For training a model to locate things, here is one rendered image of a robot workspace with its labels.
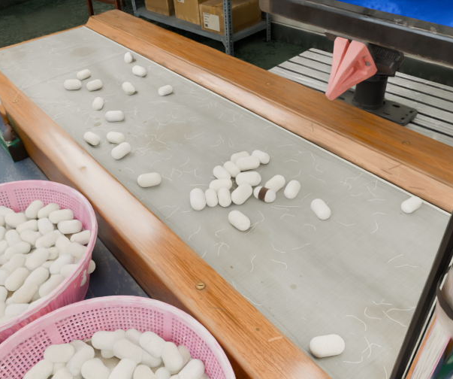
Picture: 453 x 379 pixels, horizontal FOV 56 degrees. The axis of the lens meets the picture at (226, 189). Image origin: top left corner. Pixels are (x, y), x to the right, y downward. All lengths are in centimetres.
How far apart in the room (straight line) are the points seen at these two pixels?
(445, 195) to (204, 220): 33
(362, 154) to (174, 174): 29
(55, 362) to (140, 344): 9
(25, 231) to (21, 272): 7
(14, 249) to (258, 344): 35
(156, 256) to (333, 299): 21
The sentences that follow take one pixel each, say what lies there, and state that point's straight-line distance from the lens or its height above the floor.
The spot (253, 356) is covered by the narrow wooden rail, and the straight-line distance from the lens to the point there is 43.
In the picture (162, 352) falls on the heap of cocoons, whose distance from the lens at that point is 47.
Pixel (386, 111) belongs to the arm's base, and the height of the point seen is 68.
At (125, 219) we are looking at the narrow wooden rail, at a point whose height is 76.
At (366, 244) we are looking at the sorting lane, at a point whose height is 74.
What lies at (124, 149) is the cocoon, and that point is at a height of 76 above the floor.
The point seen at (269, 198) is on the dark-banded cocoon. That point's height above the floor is 75.
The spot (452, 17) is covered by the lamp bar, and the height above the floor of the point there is 106.
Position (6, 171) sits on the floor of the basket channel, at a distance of 92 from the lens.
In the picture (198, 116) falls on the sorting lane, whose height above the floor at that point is 74.
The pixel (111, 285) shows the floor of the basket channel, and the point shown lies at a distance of 63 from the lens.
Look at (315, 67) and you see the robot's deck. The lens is 118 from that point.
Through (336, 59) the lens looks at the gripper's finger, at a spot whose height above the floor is 90.
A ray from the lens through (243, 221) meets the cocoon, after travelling 55.
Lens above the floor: 114
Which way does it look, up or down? 39 degrees down
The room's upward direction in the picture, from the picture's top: 4 degrees counter-clockwise
